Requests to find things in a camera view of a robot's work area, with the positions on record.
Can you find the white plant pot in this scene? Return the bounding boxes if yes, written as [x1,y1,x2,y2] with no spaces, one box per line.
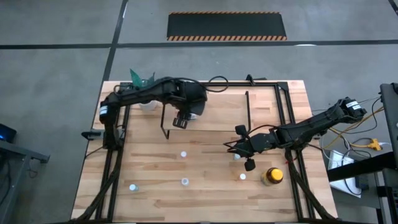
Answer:
[139,101,159,111]

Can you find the blue-lit black device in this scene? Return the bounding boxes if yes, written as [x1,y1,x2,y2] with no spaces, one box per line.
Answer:
[0,123,17,143]

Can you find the grey side table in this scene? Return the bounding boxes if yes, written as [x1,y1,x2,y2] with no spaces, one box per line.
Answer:
[0,139,50,224]

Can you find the large amber bottle yellow cap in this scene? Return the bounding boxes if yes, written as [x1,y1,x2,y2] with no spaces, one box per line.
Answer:
[260,167,284,187]

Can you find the yellow cable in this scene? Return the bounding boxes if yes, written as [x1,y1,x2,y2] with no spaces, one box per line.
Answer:
[322,107,386,150]

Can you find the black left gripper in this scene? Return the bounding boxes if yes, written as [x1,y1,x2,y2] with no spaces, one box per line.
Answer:
[172,81,208,130]

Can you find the black aluminium rig frame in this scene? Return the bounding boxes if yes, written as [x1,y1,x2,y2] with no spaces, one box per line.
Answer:
[70,80,340,223]

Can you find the yellow power splitter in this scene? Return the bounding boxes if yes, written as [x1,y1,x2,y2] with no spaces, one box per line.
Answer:
[369,138,382,152]

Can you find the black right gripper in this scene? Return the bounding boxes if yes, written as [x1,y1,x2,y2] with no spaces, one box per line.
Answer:
[223,124,280,172]

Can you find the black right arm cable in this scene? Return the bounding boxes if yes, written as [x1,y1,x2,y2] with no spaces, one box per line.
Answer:
[248,123,279,135]

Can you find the white box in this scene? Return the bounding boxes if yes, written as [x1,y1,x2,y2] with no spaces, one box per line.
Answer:
[328,149,364,198]

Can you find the black desk beam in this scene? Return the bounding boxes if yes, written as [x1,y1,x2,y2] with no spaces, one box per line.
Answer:
[326,151,398,183]

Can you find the black mat hazard stripes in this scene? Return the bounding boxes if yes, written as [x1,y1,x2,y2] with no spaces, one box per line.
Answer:
[167,11,287,42]

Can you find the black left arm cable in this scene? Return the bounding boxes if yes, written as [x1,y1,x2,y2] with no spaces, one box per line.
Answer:
[186,75,229,93]

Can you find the green leafy plant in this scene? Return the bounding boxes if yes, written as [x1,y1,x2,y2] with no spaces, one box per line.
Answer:
[129,68,155,89]

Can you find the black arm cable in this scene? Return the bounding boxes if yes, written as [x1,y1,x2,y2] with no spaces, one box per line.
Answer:
[248,123,279,135]
[186,75,229,93]

